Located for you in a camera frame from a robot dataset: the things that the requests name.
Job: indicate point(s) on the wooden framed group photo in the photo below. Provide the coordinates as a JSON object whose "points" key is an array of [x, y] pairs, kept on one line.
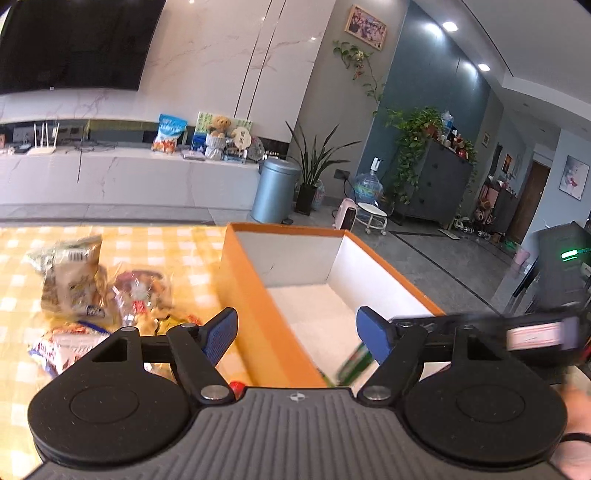
{"points": [[365, 26]]}

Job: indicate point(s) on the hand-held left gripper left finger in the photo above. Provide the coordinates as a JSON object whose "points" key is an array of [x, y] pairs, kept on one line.
{"points": [[221, 332]]}

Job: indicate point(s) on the yellow snack packet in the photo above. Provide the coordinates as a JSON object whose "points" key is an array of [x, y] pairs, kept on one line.
{"points": [[178, 321]]}

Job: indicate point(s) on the trailing pothos plant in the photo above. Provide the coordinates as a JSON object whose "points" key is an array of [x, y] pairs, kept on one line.
{"points": [[413, 138]]}

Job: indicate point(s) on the long-leaf plant in black pot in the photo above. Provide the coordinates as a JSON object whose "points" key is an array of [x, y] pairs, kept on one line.
{"points": [[309, 175]]}

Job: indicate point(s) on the yellow checked tablecloth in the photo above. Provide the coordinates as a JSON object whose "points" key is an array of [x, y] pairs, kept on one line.
{"points": [[194, 258]]}

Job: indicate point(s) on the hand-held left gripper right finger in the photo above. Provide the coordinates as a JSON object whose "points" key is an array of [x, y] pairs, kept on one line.
{"points": [[371, 332]]}

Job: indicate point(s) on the black television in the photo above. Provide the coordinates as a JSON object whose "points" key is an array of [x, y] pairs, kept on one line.
{"points": [[74, 41]]}

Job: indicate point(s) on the green patterned gift box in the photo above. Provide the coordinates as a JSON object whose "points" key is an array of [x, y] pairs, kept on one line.
{"points": [[201, 122]]}

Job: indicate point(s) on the white round stool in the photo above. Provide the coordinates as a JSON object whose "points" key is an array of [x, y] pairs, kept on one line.
{"points": [[373, 217]]}

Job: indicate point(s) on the white marble media bench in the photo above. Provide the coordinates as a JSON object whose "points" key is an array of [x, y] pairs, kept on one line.
{"points": [[138, 180]]}

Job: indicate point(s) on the brown wooden door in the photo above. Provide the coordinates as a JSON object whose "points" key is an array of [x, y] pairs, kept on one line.
{"points": [[531, 203]]}

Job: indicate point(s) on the pink waste bin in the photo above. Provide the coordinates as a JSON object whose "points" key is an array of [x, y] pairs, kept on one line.
{"points": [[520, 259]]}

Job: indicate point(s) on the round white paddle fan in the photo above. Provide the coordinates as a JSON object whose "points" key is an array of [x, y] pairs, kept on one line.
{"points": [[243, 140]]}

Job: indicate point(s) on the hanging vine plant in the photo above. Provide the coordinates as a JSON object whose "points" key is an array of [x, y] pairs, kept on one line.
{"points": [[362, 60]]}

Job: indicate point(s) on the grey drawer cabinet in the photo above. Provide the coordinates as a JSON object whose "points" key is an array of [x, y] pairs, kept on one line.
{"points": [[434, 184]]}

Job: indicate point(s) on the bottles on cabinet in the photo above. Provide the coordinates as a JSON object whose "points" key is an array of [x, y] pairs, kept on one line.
{"points": [[455, 134]]}

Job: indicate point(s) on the green snack packet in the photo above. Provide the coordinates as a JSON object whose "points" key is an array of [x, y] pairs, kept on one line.
{"points": [[351, 367]]}

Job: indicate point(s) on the silver pedal trash can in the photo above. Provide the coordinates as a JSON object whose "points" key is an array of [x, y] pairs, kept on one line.
{"points": [[274, 191]]}

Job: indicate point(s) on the pink space heater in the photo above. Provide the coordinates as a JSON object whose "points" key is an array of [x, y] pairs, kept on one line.
{"points": [[345, 216]]}

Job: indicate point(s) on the clear dried fruit packet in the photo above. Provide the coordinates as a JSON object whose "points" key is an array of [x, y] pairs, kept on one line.
{"points": [[138, 295]]}

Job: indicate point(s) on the red wall picture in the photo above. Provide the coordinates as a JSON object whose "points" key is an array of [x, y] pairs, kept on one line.
{"points": [[507, 164]]}

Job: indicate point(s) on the toys on floor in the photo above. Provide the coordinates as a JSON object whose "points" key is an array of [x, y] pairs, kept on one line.
{"points": [[480, 217]]}

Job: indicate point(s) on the blue and white box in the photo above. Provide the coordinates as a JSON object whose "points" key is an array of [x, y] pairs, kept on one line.
{"points": [[198, 144]]}

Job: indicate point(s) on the person's right hand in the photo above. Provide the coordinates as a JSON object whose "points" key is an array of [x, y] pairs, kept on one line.
{"points": [[579, 410]]}

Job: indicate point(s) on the pale wall painting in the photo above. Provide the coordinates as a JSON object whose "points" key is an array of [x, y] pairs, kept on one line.
{"points": [[572, 177]]}

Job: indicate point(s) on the large blue snack bag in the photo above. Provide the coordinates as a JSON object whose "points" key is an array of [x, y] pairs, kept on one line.
{"points": [[170, 134]]}

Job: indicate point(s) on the pale green chip bag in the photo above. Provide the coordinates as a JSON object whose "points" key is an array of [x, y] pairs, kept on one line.
{"points": [[69, 286]]}

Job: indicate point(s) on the small red snack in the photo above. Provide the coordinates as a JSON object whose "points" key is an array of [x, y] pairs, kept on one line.
{"points": [[236, 390]]}

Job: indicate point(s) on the flat grey tablet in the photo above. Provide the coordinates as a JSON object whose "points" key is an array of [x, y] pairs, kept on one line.
{"points": [[191, 155]]}

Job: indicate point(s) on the white router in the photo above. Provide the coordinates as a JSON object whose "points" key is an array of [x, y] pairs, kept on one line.
{"points": [[44, 147]]}

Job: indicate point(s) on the blue water jug with pump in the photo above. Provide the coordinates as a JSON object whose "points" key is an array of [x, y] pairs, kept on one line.
{"points": [[368, 187]]}

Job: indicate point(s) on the teddy bear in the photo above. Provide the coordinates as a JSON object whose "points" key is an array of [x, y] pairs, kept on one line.
{"points": [[218, 136]]}

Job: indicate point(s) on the black chair frame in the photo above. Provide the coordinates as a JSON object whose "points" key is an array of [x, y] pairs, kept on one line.
{"points": [[526, 286]]}

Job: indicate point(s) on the orange cardboard box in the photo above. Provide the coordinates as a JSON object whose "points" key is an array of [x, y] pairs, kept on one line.
{"points": [[258, 300]]}

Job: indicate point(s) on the white red-blue snack packet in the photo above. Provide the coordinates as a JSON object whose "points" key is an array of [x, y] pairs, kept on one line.
{"points": [[60, 346]]}

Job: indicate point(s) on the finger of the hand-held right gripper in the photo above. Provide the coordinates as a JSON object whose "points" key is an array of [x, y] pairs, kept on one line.
{"points": [[438, 321]]}

